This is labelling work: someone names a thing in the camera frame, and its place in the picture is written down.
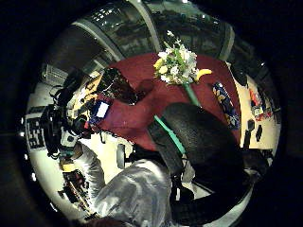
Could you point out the white and yellow flower bouquet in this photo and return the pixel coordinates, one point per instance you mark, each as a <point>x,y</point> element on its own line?
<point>176,64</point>

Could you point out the small black object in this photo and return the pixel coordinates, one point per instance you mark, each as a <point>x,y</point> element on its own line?
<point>258,132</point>
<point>247,135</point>

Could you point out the blue box with white label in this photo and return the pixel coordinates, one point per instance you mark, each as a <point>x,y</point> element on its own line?
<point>100,111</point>

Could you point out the dark red tablecloth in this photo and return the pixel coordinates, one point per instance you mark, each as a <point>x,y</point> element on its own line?
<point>139,119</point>

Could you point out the white marker cube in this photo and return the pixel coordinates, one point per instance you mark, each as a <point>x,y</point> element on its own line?
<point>35,130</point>

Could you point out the the person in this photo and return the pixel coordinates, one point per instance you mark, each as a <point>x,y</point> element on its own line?
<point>135,192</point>

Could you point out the blue floral patterned vase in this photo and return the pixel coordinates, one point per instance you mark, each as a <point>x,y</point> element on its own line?
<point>225,104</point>

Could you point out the red and white items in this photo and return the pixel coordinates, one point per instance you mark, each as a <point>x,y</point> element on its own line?
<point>258,105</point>

